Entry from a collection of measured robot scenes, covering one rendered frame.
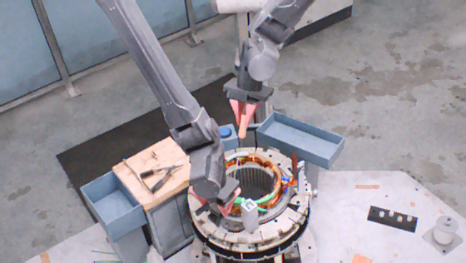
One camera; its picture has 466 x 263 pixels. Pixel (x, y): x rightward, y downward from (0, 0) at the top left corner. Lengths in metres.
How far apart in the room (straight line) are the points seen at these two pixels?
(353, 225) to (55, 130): 2.26
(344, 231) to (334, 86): 1.88
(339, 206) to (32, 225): 1.77
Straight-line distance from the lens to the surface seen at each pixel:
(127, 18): 0.96
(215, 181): 1.01
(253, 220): 1.23
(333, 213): 1.70
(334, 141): 1.56
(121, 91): 3.58
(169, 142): 1.55
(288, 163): 1.41
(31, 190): 3.12
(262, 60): 1.02
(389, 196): 1.77
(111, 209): 1.53
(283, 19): 1.06
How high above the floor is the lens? 2.13
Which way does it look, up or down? 43 degrees down
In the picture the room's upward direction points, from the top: 6 degrees counter-clockwise
